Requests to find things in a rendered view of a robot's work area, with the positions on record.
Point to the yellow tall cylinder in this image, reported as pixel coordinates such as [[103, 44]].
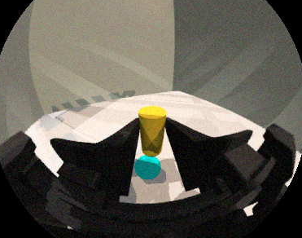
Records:
[[152, 121]]

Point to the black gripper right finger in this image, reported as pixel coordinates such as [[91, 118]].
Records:
[[197, 153]]

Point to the cyan circle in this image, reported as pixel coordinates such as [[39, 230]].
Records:
[[147, 167]]

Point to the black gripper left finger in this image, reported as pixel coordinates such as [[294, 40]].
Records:
[[113, 156]]

